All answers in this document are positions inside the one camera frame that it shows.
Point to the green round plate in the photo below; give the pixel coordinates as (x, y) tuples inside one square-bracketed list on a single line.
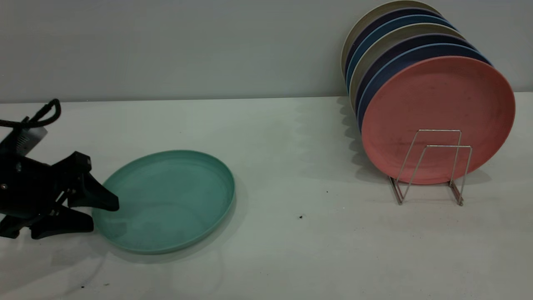
[(175, 202)]

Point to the teal blue round plate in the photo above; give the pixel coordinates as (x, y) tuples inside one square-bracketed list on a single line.
[(383, 32)]

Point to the dark purple round plate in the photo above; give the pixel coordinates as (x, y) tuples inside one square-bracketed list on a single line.
[(395, 52)]

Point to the beige round plate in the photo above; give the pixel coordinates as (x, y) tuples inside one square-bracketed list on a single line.
[(366, 18), (391, 41)]

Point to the pink round plate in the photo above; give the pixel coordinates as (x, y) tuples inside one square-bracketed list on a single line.
[(437, 112)]

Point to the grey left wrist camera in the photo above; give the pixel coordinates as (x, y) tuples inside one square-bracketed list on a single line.
[(23, 139)]

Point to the dark navy round plate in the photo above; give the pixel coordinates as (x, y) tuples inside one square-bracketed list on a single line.
[(374, 25)]

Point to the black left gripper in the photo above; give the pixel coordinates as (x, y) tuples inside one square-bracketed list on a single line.
[(25, 185)]

